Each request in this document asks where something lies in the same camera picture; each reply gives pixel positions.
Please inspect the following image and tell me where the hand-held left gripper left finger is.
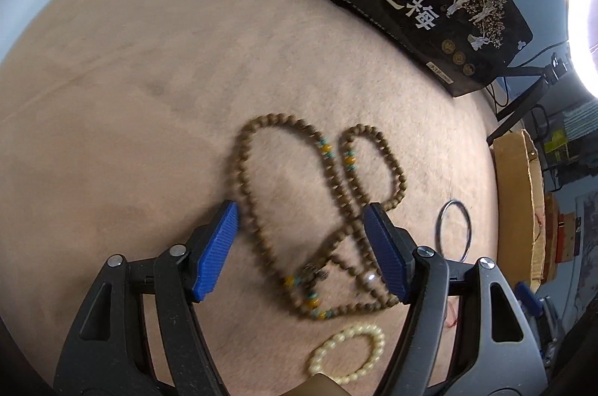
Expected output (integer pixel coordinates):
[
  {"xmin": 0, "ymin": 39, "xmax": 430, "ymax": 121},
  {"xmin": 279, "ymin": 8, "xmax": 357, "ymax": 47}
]
[{"xmin": 55, "ymin": 199, "xmax": 241, "ymax": 396}]

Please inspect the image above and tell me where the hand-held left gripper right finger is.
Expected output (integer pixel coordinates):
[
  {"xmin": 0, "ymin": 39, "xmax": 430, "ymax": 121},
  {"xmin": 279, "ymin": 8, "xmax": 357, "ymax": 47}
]
[{"xmin": 363, "ymin": 202, "xmax": 547, "ymax": 396}]

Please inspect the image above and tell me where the thin dark bangle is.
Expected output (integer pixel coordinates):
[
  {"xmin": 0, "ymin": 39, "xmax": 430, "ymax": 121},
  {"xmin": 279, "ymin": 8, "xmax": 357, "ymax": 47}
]
[{"xmin": 437, "ymin": 200, "xmax": 472, "ymax": 262}]

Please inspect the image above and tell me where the cream bead bracelet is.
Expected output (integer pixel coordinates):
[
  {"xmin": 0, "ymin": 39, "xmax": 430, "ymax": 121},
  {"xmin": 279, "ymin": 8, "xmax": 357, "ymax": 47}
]
[{"xmin": 306, "ymin": 324, "xmax": 386, "ymax": 378}]

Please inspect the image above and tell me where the brown wooden bead necklace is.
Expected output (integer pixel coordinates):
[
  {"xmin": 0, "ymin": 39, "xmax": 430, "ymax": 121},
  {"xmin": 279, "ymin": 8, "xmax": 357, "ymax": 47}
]
[{"xmin": 228, "ymin": 112, "xmax": 407, "ymax": 322}]

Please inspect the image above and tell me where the cardboard box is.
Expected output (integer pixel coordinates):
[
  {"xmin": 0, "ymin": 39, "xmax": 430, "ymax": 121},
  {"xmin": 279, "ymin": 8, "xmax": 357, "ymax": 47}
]
[{"xmin": 493, "ymin": 129, "xmax": 547, "ymax": 280}]

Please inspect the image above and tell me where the tan translucent object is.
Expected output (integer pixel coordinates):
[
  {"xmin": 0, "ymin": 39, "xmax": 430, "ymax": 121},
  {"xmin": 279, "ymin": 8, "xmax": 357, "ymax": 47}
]
[{"xmin": 292, "ymin": 372, "xmax": 349, "ymax": 396}]

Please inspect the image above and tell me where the black tripod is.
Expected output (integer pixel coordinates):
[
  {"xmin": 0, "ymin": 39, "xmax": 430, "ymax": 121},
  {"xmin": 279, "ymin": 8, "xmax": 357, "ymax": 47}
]
[{"xmin": 486, "ymin": 55, "xmax": 573, "ymax": 145}]

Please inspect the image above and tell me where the yellow crate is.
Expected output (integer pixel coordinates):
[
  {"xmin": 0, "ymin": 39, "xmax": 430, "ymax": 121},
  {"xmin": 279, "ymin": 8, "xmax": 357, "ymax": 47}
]
[{"xmin": 544, "ymin": 129, "xmax": 570, "ymax": 163}]

